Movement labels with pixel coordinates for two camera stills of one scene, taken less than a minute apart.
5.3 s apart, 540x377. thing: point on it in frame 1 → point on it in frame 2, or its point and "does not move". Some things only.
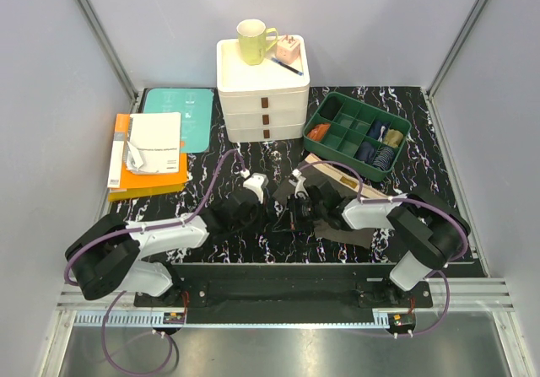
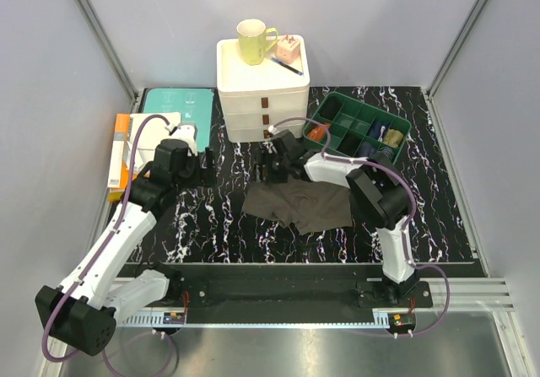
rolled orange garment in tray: x=318 y=131 does not move
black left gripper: x=261 y=211 → x=204 y=175
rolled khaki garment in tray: x=393 y=138 does not move
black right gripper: x=294 y=220 → x=266 y=158
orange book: x=123 y=184 does not move
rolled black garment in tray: x=331 y=107 does not move
